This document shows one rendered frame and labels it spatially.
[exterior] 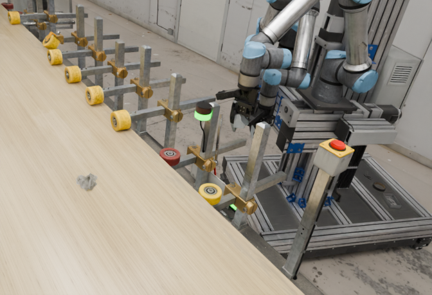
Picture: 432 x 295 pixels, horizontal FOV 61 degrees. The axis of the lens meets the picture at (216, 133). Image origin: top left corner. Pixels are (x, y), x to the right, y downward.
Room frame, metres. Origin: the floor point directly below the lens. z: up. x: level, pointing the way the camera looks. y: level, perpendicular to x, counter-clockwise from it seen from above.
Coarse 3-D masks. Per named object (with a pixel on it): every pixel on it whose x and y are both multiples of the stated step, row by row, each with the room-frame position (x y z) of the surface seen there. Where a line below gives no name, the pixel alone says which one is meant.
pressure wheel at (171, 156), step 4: (164, 148) 1.19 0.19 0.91; (168, 148) 1.19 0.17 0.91; (172, 148) 1.20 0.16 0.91; (160, 152) 1.16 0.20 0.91; (164, 152) 1.16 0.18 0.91; (168, 152) 1.16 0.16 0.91; (172, 152) 1.18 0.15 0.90; (176, 152) 1.17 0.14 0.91; (160, 156) 1.14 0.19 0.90; (164, 156) 1.13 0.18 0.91; (168, 156) 1.14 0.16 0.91; (172, 156) 1.15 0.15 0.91; (176, 156) 1.15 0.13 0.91; (164, 160) 1.13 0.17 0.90; (168, 160) 1.12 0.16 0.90; (172, 160) 1.13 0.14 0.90; (176, 160) 1.14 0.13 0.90; (168, 164) 1.12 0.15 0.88; (172, 164) 1.13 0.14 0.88; (176, 164) 1.14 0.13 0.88
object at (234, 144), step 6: (240, 138) 1.45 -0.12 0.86; (222, 144) 1.37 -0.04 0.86; (228, 144) 1.38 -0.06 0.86; (234, 144) 1.39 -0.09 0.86; (240, 144) 1.42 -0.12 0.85; (222, 150) 1.34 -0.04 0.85; (228, 150) 1.37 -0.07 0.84; (186, 156) 1.23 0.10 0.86; (192, 156) 1.24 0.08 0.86; (180, 162) 1.18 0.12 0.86; (186, 162) 1.21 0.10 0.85; (192, 162) 1.23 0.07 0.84; (174, 168) 1.16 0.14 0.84
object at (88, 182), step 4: (80, 176) 0.93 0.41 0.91; (84, 176) 0.94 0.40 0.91; (88, 176) 0.94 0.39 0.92; (92, 176) 0.94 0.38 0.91; (96, 176) 0.96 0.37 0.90; (76, 180) 0.92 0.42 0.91; (80, 180) 0.91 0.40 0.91; (84, 180) 0.91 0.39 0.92; (88, 180) 0.92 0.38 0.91; (92, 180) 0.93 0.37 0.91; (80, 184) 0.90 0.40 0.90; (84, 184) 0.90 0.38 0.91; (88, 184) 0.90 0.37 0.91; (92, 184) 0.91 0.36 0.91; (96, 184) 0.92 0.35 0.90; (84, 188) 0.89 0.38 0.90; (88, 188) 0.88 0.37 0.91; (92, 188) 0.89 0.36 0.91
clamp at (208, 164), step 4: (188, 148) 1.28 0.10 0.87; (192, 148) 1.28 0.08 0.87; (196, 148) 1.28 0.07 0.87; (200, 148) 1.29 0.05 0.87; (188, 152) 1.28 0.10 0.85; (192, 152) 1.26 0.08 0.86; (196, 152) 1.25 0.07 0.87; (196, 156) 1.24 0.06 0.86; (200, 156) 1.23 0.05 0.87; (196, 160) 1.24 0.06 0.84; (200, 160) 1.22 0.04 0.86; (204, 160) 1.21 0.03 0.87; (208, 160) 1.22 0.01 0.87; (212, 160) 1.22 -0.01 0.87; (196, 164) 1.23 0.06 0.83; (200, 164) 1.22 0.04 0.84; (204, 164) 1.20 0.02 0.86; (208, 164) 1.20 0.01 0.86; (212, 164) 1.21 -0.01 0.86; (200, 168) 1.22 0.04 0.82; (204, 168) 1.20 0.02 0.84; (208, 168) 1.20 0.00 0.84; (212, 168) 1.21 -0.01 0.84
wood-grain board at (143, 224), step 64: (0, 64) 1.69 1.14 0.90; (0, 128) 1.14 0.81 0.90; (64, 128) 1.22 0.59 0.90; (0, 192) 0.81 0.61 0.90; (64, 192) 0.86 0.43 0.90; (128, 192) 0.91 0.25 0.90; (192, 192) 0.97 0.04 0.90; (0, 256) 0.59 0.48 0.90; (64, 256) 0.62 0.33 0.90; (128, 256) 0.66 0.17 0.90; (192, 256) 0.70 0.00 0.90; (256, 256) 0.74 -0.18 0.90
